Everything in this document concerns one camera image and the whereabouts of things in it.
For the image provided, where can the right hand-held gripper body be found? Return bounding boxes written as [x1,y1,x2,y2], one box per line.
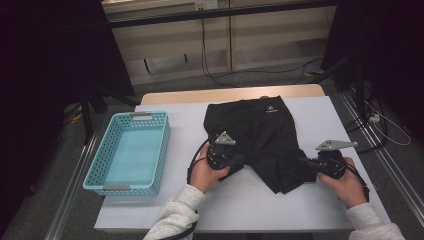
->
[313,139,359,180]

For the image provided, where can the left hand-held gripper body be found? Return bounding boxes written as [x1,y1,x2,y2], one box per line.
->
[206,130,237,172]

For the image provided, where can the black shorts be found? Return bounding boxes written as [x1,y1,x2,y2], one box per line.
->
[203,95,318,195]

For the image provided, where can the light blue plastic basket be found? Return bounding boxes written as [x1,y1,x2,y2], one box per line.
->
[82,110,172,197]

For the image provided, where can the person's left hand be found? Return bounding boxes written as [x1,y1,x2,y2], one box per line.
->
[188,153,231,194]

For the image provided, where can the person's right hand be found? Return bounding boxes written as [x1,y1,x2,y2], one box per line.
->
[318,157,368,210]

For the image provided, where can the wooden table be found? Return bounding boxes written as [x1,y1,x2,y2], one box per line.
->
[139,83,326,106]

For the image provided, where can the black stand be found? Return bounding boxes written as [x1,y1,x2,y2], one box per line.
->
[308,53,368,121]
[79,83,141,146]

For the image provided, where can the beige cabinet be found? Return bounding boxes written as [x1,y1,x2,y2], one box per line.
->
[101,0,338,86]

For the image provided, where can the black curtain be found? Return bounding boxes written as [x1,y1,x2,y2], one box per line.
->
[0,0,136,231]
[321,0,424,141]

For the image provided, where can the black metal bar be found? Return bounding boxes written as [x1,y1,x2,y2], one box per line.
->
[108,0,338,29]

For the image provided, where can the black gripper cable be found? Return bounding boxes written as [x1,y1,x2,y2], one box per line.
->
[159,139,212,240]
[336,159,371,203]

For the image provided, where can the black cable bundle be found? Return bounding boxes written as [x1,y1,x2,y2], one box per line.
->
[344,96,389,154]

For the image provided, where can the aluminium floor rail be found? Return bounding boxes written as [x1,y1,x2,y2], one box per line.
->
[44,133,101,240]
[338,89,424,228]

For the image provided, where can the white cable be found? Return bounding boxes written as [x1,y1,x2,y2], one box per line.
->
[364,99,412,147]

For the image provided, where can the black floor cable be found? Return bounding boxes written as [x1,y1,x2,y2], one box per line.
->
[199,18,324,89]

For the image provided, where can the white wall socket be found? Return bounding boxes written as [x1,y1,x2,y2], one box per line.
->
[194,0,218,10]

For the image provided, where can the yellow cable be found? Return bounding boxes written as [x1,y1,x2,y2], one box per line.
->
[68,104,84,126]

